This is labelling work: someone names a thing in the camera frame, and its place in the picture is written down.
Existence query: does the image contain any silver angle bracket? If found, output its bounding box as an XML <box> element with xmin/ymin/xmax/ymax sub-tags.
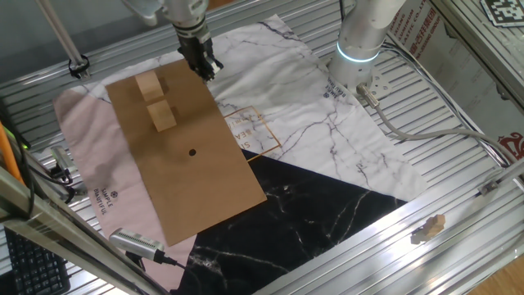
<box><xmin>477</xmin><ymin>179</ymin><xmax>501</xmax><ymax>197</ymax></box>

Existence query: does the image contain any small wooden piece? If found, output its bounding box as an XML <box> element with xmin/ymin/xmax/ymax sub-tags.
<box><xmin>420</xmin><ymin>214</ymin><xmax>446</xmax><ymax>239</ymax></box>

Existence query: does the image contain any light wooden cube block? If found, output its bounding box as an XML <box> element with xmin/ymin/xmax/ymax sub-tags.
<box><xmin>134</xmin><ymin>70</ymin><xmax>165</xmax><ymax>102</ymax></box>
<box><xmin>146</xmin><ymin>99</ymin><xmax>178</xmax><ymax>133</ymax></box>

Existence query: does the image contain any orange cable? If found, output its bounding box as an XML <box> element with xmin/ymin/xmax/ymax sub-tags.
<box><xmin>0</xmin><ymin>122</ymin><xmax>24</xmax><ymax>184</ymax></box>

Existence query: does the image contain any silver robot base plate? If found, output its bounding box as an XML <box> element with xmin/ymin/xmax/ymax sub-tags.
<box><xmin>327</xmin><ymin>61</ymin><xmax>393</xmax><ymax>100</ymax></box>

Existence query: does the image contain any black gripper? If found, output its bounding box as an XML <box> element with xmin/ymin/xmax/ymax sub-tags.
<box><xmin>178</xmin><ymin>30</ymin><xmax>224</xmax><ymax>82</ymax></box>

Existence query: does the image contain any silver depth camera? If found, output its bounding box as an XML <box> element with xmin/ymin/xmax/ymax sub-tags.
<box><xmin>49</xmin><ymin>145</ymin><xmax>77</xmax><ymax>177</ymax></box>
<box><xmin>108</xmin><ymin>228</ymin><xmax>167</xmax><ymax>263</ymax></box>

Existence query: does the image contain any black white marker tag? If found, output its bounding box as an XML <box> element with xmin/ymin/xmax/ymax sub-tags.
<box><xmin>479</xmin><ymin>0</ymin><xmax>524</xmax><ymax>28</ymax></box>

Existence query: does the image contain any black pole clamp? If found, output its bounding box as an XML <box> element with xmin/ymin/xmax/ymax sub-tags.
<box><xmin>68</xmin><ymin>54</ymin><xmax>91</xmax><ymax>79</ymax></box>

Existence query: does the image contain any black keyboard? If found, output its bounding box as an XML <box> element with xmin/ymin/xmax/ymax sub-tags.
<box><xmin>3</xmin><ymin>227</ymin><xmax>71</xmax><ymax>295</ymax></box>

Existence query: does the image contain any marble pattern cloth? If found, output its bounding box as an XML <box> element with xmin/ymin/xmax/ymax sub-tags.
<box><xmin>52</xmin><ymin>14</ymin><xmax>429</xmax><ymax>295</ymax></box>

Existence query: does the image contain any silver metal pole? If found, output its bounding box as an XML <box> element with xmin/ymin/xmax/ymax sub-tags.
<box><xmin>35</xmin><ymin>0</ymin><xmax>89</xmax><ymax>75</ymax></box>

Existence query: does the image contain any white panel with red print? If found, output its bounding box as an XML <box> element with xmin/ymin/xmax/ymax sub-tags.
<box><xmin>386</xmin><ymin>0</ymin><xmax>524</xmax><ymax>161</ymax></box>

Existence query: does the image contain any grey cable with metal plug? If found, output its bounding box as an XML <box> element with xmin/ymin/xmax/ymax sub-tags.
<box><xmin>355</xmin><ymin>83</ymin><xmax>521</xmax><ymax>165</ymax></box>

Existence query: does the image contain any brown cardboard sheet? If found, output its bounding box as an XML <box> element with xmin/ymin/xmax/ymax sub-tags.
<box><xmin>105</xmin><ymin>57</ymin><xmax>268</xmax><ymax>247</ymax></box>

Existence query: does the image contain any aluminium frame beam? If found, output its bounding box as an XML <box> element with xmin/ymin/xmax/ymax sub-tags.
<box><xmin>427</xmin><ymin>0</ymin><xmax>524</xmax><ymax>110</ymax></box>
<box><xmin>0</xmin><ymin>166</ymin><xmax>165</xmax><ymax>295</ymax></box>

